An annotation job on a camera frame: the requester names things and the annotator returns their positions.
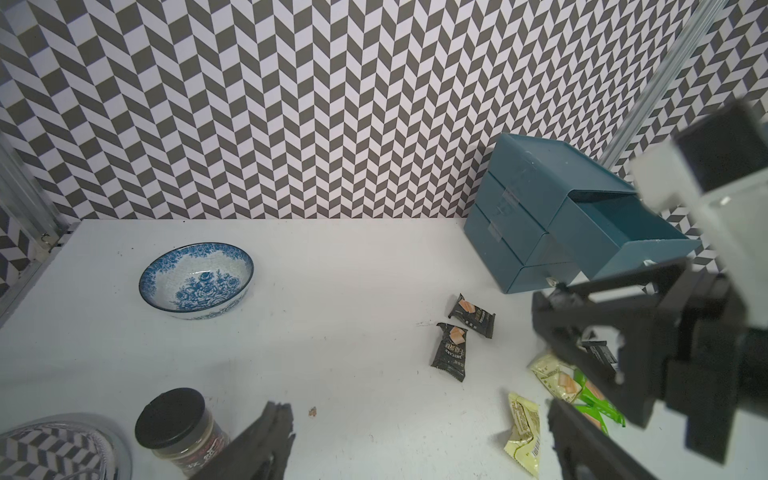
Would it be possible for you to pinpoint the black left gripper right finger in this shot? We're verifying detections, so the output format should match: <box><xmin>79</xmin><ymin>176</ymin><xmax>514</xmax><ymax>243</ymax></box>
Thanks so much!
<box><xmin>547</xmin><ymin>399</ymin><xmax>655</xmax><ymax>480</ymax></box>

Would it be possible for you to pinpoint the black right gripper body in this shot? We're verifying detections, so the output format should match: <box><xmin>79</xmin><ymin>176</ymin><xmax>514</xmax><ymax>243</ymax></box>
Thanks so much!
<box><xmin>662</xmin><ymin>270</ymin><xmax>767</xmax><ymax>464</ymax></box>

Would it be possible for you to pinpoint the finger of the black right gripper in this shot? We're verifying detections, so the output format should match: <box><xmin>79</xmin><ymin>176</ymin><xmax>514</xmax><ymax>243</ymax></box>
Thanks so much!
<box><xmin>539</xmin><ymin>257</ymin><xmax>690</xmax><ymax>300</ymax></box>
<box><xmin>531</xmin><ymin>293</ymin><xmax>661</xmax><ymax>428</ymax></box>

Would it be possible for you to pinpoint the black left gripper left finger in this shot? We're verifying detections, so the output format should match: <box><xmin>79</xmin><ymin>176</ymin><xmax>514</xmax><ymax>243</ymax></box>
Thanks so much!
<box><xmin>192</xmin><ymin>402</ymin><xmax>296</xmax><ymax>480</ymax></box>

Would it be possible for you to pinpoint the black cookie packet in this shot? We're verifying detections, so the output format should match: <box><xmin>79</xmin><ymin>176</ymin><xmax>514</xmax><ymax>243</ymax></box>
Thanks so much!
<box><xmin>448</xmin><ymin>294</ymin><xmax>496</xmax><ymax>339</ymax></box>
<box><xmin>578</xmin><ymin>339</ymin><xmax>618</xmax><ymax>377</ymax></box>
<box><xmin>431</xmin><ymin>322</ymin><xmax>467</xmax><ymax>382</ymax></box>

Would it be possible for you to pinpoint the teal three-drawer cabinet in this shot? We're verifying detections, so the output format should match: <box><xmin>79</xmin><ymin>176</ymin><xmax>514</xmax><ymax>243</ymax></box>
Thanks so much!
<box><xmin>464</xmin><ymin>134</ymin><xmax>701</xmax><ymax>294</ymax></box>

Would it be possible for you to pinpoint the green cookie packet right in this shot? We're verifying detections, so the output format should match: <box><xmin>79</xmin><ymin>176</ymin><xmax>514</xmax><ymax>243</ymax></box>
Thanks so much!
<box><xmin>571</xmin><ymin>369</ymin><xmax>626</xmax><ymax>436</ymax></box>

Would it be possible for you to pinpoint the yellow cookie packet center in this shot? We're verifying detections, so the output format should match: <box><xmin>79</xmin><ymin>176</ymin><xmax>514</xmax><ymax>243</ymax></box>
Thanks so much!
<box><xmin>504</xmin><ymin>393</ymin><xmax>540</xmax><ymax>479</ymax></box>

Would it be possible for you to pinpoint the yellow cookie packet small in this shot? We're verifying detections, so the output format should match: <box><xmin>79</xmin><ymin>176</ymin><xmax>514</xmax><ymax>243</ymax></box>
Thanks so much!
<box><xmin>528</xmin><ymin>352</ymin><xmax>582</xmax><ymax>403</ymax></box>

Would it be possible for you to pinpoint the black lid spice jar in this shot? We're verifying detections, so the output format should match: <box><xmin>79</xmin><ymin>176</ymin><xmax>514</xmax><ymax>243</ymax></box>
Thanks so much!
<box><xmin>134</xmin><ymin>387</ymin><xmax>230</xmax><ymax>478</ymax></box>

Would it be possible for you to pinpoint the blue white porcelain bowl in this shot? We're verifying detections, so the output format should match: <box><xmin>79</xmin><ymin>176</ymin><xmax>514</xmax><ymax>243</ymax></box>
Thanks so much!
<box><xmin>138</xmin><ymin>242</ymin><xmax>255</xmax><ymax>320</ymax></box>

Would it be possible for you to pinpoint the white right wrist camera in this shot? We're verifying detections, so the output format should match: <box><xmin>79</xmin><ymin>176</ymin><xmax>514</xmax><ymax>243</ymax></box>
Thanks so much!
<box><xmin>630</xmin><ymin>99</ymin><xmax>767</xmax><ymax>329</ymax></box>

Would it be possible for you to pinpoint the chrome wire cup rack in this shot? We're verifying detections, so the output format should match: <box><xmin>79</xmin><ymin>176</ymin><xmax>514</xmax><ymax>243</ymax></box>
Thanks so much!
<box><xmin>1</xmin><ymin>413</ymin><xmax>133</xmax><ymax>480</ymax></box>

